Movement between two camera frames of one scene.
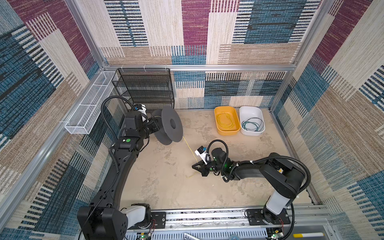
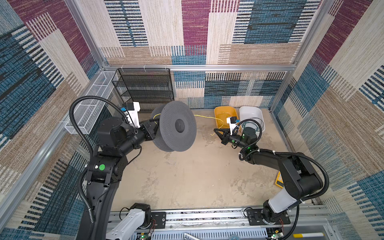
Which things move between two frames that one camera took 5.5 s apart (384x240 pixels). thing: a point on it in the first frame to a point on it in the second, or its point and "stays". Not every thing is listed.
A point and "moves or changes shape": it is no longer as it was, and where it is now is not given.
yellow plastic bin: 227,121 stays
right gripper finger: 201,163 to 223,130
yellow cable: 194,156 to 204,116
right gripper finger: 198,169 to 222,137
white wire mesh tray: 83,120 stays
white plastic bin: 252,120 stays
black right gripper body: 206,169 to 234,138
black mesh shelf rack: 151,87 stays
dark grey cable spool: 170,125 moves or changes shape
